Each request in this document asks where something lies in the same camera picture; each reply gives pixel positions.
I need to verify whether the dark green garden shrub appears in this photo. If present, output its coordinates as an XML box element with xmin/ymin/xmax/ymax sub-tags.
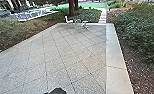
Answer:
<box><xmin>113</xmin><ymin>1</ymin><xmax>154</xmax><ymax>74</ymax></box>

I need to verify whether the low green hedge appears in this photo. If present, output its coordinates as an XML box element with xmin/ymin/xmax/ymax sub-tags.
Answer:
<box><xmin>42</xmin><ymin>7</ymin><xmax>103</xmax><ymax>24</ymax></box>

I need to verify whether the large tree trunk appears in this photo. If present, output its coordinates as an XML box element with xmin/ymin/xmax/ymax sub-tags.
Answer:
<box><xmin>67</xmin><ymin>0</ymin><xmax>79</xmax><ymax>18</ymax></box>

